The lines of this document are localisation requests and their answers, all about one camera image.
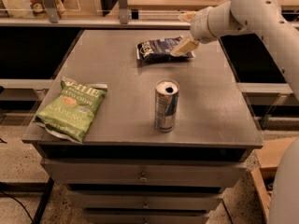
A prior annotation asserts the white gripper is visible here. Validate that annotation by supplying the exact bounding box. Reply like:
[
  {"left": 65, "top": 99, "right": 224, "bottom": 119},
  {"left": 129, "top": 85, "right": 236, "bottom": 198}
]
[{"left": 170, "top": 7, "right": 220, "bottom": 57}]

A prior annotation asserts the blue chip bag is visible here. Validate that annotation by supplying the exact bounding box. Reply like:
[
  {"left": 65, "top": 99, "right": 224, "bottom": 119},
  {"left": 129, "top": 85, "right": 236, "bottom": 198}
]
[{"left": 136, "top": 36, "right": 194, "bottom": 63}]

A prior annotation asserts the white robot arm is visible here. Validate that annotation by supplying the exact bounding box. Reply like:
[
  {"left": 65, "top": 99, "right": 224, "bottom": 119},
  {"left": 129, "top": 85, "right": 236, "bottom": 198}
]
[{"left": 171, "top": 0, "right": 299, "bottom": 224}]

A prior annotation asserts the redbull can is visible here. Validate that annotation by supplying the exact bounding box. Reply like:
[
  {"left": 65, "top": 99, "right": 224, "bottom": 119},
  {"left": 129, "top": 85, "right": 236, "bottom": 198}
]
[{"left": 155, "top": 79, "right": 179, "bottom": 132}]

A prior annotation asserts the green jalapeno chip bag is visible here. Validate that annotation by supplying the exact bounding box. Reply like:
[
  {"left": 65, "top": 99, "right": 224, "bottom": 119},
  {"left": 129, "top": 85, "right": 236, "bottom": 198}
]
[{"left": 34, "top": 77, "right": 107, "bottom": 144}]

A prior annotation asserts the grey drawer cabinet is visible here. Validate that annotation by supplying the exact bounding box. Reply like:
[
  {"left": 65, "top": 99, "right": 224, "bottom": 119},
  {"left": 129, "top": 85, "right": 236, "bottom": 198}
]
[{"left": 22, "top": 30, "right": 263, "bottom": 224}]

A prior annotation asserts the metal railing with posts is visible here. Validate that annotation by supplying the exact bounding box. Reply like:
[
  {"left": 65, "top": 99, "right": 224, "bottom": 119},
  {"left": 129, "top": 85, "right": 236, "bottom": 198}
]
[{"left": 0, "top": 0, "right": 299, "bottom": 30}]

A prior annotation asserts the cardboard box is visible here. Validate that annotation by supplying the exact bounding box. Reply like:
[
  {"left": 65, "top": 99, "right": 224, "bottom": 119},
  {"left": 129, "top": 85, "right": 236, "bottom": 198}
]
[{"left": 250, "top": 137, "right": 296, "bottom": 222}]

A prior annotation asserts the black floor cable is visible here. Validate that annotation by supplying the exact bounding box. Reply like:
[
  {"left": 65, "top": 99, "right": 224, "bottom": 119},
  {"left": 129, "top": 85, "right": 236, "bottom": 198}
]
[{"left": 0, "top": 189, "right": 36, "bottom": 224}]

